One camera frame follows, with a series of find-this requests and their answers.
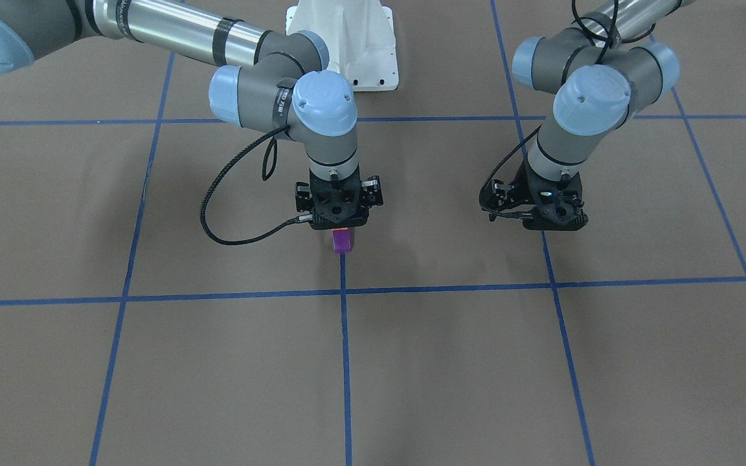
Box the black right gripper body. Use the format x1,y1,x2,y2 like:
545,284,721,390
295,170,384,230

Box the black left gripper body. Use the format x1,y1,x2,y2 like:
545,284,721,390
479,161,588,231

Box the purple trapezoid block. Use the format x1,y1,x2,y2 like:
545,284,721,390
332,230,353,254

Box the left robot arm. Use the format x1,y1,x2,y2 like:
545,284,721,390
479,1,688,231

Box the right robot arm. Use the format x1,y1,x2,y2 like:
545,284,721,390
0,1,384,236

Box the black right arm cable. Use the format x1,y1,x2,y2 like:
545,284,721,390
199,124,313,247

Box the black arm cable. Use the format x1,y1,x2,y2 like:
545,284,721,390
478,0,620,221
199,124,313,247

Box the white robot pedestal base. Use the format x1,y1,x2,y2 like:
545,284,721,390
286,1,400,92

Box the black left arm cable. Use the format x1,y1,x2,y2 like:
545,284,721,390
478,0,620,221

